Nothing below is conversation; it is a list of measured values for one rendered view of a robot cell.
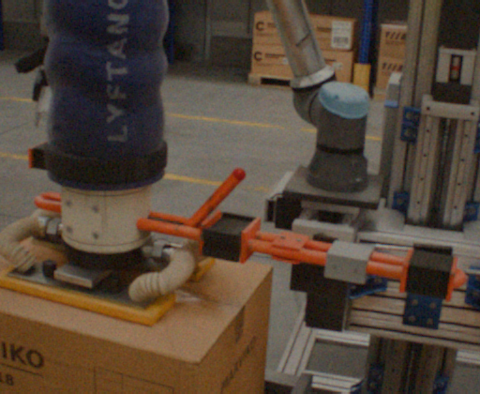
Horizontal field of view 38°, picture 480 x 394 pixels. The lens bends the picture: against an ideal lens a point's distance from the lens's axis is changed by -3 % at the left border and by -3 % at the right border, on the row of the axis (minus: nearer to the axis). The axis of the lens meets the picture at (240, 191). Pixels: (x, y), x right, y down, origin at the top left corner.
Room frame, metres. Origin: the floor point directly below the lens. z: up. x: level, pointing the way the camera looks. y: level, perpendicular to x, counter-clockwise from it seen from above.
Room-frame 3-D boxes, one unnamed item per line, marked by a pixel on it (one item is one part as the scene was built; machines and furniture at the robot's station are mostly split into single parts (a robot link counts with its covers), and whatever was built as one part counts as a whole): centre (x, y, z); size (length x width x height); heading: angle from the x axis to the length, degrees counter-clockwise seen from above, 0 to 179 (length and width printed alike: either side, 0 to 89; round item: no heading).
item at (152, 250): (1.25, 0.25, 1.01); 0.34 x 0.25 x 0.06; 71
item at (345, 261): (1.10, -0.19, 1.07); 0.07 x 0.07 x 0.04; 71
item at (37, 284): (1.16, 0.28, 0.97); 0.34 x 0.10 x 0.05; 71
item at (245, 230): (1.17, 0.01, 1.08); 0.10 x 0.08 x 0.06; 161
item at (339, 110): (1.65, -0.23, 1.20); 0.13 x 0.12 x 0.14; 16
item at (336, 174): (1.64, -0.23, 1.09); 0.15 x 0.15 x 0.10
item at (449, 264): (1.05, -0.32, 1.08); 0.08 x 0.07 x 0.05; 71
